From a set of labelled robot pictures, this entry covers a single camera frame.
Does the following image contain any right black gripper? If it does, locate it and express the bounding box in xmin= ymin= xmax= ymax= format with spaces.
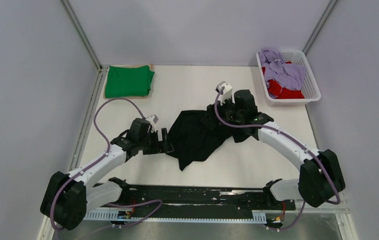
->
xmin=202 ymin=93 xmax=245 ymax=130

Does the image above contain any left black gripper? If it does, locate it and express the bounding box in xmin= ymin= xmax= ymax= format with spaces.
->
xmin=138 ymin=127 xmax=174 ymax=155

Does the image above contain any black t shirt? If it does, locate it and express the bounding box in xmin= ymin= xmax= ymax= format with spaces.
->
xmin=168 ymin=104 xmax=250 ymax=171

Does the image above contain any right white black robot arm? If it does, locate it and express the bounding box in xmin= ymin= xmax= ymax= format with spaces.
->
xmin=209 ymin=86 xmax=346 ymax=209

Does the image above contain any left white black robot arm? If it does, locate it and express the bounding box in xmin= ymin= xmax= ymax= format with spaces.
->
xmin=39 ymin=115 xmax=174 ymax=230

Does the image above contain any red t shirt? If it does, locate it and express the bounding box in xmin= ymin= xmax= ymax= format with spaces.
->
xmin=262 ymin=67 xmax=305 ymax=99

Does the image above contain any white plastic laundry basket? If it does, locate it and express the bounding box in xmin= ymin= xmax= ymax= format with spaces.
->
xmin=255 ymin=47 xmax=322 ymax=107

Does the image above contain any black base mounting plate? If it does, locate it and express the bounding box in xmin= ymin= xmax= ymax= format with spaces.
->
xmin=115 ymin=184 xmax=296 ymax=220

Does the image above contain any lilac t shirt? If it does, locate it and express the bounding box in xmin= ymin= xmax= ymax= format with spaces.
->
xmin=259 ymin=47 xmax=307 ymax=91

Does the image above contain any folded green t shirt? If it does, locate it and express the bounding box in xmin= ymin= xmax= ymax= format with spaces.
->
xmin=104 ymin=65 xmax=156 ymax=99

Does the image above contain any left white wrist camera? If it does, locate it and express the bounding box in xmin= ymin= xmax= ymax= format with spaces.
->
xmin=145 ymin=114 xmax=159 ymax=133

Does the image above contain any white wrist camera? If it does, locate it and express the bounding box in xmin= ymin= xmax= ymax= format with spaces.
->
xmin=145 ymin=114 xmax=159 ymax=133
xmin=215 ymin=81 xmax=233 ymax=106

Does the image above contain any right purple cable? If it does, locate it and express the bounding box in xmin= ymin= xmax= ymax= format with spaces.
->
xmin=213 ymin=87 xmax=342 ymax=232

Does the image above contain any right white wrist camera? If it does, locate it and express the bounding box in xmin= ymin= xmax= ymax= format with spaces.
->
xmin=215 ymin=81 xmax=233 ymax=106

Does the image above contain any white slotted cable duct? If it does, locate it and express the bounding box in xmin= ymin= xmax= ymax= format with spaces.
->
xmin=83 ymin=210 xmax=267 ymax=223

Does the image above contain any aluminium frame rail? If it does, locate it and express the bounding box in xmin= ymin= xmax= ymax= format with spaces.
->
xmin=60 ymin=0 xmax=103 ymax=72

